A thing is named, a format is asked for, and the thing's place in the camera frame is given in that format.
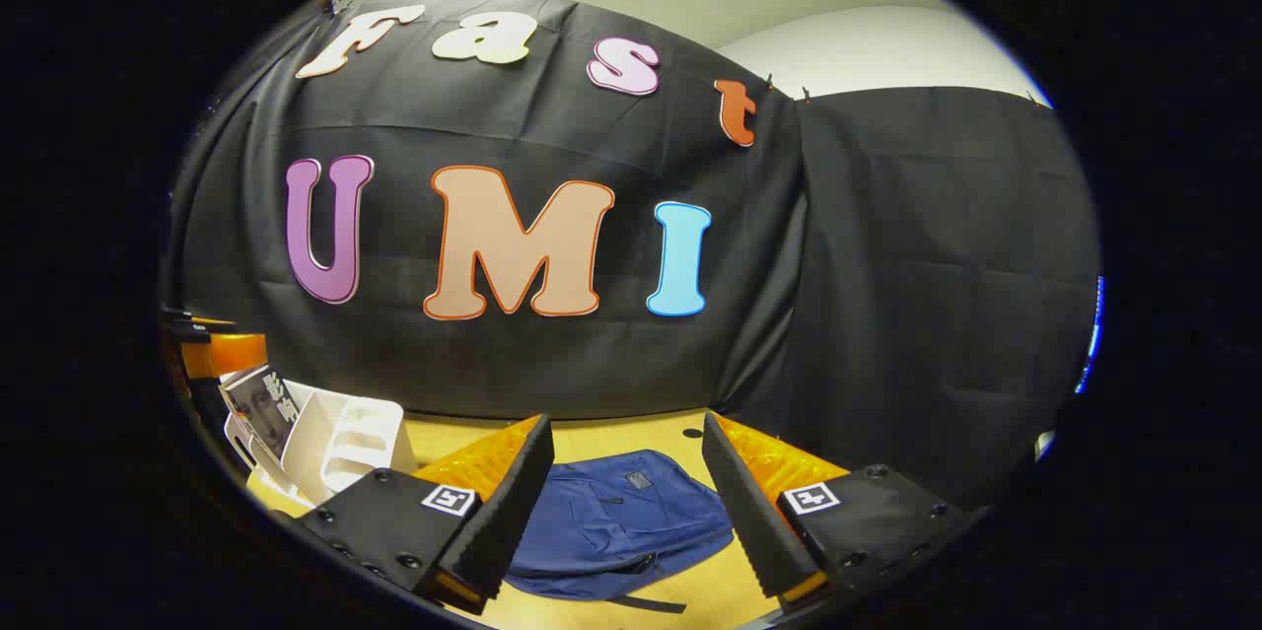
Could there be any black backdrop cloth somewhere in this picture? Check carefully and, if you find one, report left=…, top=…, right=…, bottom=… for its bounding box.
left=163, top=0, right=1100, bottom=513

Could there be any black cover book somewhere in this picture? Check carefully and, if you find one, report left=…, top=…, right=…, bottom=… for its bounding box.
left=219, top=366, right=302, bottom=461

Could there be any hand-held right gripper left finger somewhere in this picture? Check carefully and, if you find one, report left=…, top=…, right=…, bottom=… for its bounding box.
left=296, top=413, right=556, bottom=616

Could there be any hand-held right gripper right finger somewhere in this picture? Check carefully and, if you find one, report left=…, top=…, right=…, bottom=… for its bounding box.
left=702, top=411, right=987, bottom=616

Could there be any white bookshelf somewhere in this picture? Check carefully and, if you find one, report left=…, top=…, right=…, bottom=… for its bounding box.
left=225, top=384, right=420, bottom=511

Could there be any blue schoolbag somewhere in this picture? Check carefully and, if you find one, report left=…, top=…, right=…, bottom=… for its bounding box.
left=503, top=450, right=736, bottom=613

